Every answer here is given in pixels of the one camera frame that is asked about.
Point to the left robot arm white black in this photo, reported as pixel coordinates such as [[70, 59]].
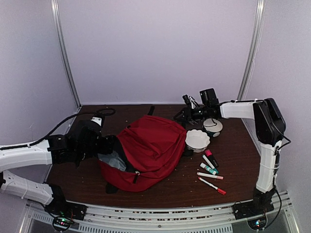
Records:
[[53, 149]]

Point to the left aluminium corner post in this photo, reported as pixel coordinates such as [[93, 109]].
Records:
[[64, 54]]

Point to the white green glue stick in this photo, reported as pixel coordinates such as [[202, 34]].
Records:
[[213, 171]]

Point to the white black marker teal cap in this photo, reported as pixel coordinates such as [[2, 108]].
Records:
[[208, 161]]

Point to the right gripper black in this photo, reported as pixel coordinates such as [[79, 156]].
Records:
[[180, 118]]

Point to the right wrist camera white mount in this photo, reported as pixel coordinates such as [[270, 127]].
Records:
[[190, 101]]

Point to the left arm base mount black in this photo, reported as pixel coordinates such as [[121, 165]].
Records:
[[60, 207]]

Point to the dark blue dotted bowl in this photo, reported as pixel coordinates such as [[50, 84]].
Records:
[[212, 127]]

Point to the white pen red cap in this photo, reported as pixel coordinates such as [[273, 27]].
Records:
[[213, 186]]

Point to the pink highlighter marker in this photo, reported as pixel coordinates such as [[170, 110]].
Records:
[[211, 158]]

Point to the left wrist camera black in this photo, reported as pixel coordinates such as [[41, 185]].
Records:
[[98, 120]]

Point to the white scalloped bowl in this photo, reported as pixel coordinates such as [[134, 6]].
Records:
[[197, 140]]

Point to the red backpack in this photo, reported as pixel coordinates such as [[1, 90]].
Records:
[[151, 148]]

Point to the right aluminium corner post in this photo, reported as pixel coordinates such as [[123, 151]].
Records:
[[254, 46]]

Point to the aluminium front rail frame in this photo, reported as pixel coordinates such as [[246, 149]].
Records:
[[205, 219]]

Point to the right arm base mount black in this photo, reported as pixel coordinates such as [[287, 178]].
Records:
[[252, 208]]

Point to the grey pencil pouch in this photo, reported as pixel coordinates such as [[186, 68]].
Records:
[[113, 159]]

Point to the white pen pink cap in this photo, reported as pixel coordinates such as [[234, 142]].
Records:
[[209, 176]]

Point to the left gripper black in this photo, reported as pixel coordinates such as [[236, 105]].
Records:
[[107, 144]]

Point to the aluminium corner post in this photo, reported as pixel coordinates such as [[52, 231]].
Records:
[[64, 54], [254, 46]]

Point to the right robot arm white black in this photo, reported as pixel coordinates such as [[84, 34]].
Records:
[[269, 125]]

